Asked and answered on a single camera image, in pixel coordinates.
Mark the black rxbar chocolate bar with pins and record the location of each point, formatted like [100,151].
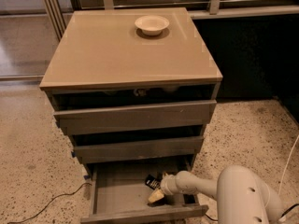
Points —
[152,182]

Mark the middle grey drawer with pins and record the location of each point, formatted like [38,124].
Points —
[139,150]

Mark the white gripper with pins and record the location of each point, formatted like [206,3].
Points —
[167,185]

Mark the white bowl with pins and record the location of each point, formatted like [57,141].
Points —
[151,25]

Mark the grey drawer cabinet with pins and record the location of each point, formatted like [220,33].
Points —
[104,61]

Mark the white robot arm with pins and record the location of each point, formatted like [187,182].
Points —
[242,197]

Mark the top grey drawer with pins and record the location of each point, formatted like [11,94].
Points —
[135,117]

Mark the grey drawer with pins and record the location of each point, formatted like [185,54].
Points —
[119,194]
[139,150]
[135,117]

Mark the bottom grey drawer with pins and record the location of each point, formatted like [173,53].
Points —
[119,194]

